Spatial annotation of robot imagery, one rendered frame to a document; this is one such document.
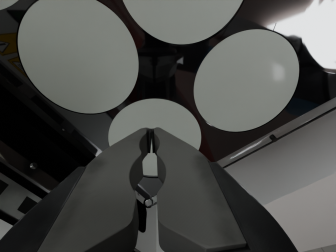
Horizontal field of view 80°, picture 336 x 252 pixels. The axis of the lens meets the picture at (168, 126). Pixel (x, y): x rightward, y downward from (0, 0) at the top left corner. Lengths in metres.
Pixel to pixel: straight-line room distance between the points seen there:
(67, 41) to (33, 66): 0.04
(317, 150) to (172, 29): 0.32
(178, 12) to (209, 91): 0.07
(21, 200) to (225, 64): 0.22
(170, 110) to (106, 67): 0.07
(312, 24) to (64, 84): 0.22
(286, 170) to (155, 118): 0.28
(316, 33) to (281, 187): 0.30
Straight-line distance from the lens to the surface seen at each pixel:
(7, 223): 0.22
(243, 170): 0.39
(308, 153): 0.42
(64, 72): 0.21
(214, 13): 0.19
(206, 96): 0.20
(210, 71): 0.20
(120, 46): 0.19
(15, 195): 0.22
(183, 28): 0.18
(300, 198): 2.04
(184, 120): 0.21
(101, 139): 0.23
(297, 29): 0.22
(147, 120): 0.21
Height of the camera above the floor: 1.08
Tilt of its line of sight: 60 degrees down
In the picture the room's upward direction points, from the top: 175 degrees clockwise
